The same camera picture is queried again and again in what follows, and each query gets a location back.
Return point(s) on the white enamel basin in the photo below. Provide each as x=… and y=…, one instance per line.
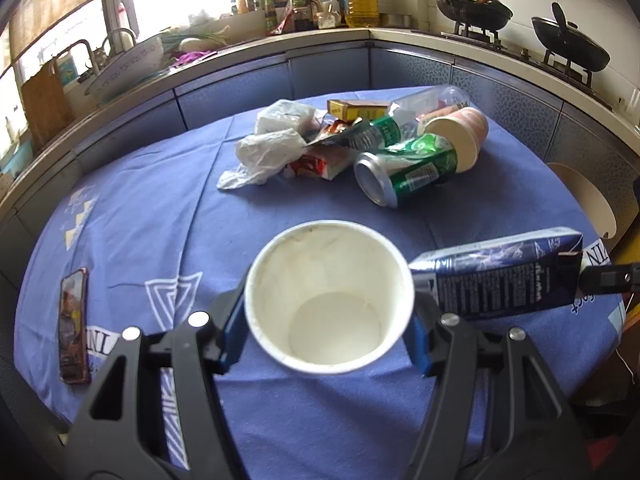
x=129, y=69

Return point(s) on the black wok with lid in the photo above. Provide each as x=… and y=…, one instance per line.
x=562, y=37

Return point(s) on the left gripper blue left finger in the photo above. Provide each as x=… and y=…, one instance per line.
x=230, y=319

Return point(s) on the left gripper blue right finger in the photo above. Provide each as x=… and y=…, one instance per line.
x=418, y=336

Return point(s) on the yellow cooking oil bottle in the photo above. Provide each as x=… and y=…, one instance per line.
x=362, y=13

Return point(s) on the blue patterned tablecloth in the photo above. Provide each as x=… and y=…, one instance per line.
x=159, y=240

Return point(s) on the yellow red small box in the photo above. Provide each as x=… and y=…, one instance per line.
x=351, y=110

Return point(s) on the wooden cutting board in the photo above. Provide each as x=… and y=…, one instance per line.
x=46, y=109

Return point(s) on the white plastic jug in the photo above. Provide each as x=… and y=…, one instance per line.
x=326, y=13

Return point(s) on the white radish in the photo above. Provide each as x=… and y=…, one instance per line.
x=200, y=44

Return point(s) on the blue white milk carton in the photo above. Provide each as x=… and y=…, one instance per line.
x=510, y=275

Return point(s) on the clear plastic water bottle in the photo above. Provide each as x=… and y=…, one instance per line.
x=404, y=118

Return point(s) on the black wok with spatula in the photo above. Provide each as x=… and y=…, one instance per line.
x=487, y=15

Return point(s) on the smartphone in red case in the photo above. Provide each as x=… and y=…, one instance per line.
x=72, y=337

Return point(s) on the kitchen counter with cabinets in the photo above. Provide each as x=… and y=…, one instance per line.
x=555, y=120

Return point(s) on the white plastic bag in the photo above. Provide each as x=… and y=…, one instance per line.
x=261, y=156

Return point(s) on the red snack wrapper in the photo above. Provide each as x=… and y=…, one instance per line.
x=325, y=158

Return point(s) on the chrome sink faucet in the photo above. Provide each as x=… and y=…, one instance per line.
x=116, y=42

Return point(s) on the green beer can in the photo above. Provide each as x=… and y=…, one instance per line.
x=392, y=175

